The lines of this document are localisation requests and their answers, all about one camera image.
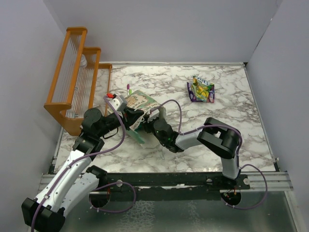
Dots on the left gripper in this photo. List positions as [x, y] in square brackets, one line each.
[129, 116]

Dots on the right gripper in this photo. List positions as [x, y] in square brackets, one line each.
[147, 124]

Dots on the green paper bag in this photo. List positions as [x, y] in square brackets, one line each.
[139, 100]

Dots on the yellow green snack packet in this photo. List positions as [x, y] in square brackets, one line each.
[199, 80]

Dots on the purple snack packet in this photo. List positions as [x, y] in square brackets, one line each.
[201, 92]

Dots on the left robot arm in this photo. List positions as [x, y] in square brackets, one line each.
[47, 212]

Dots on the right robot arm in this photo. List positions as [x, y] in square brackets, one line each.
[220, 138]

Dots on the green pink pen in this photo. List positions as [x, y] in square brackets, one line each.
[128, 89]

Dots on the orange wooden rack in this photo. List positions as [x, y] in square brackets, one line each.
[73, 87]

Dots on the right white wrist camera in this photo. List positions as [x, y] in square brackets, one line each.
[150, 116]

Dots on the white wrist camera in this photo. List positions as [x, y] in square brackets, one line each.
[115, 102]
[150, 116]

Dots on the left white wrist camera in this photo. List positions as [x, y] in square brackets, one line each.
[115, 102]

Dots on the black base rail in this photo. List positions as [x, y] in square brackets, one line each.
[124, 187]

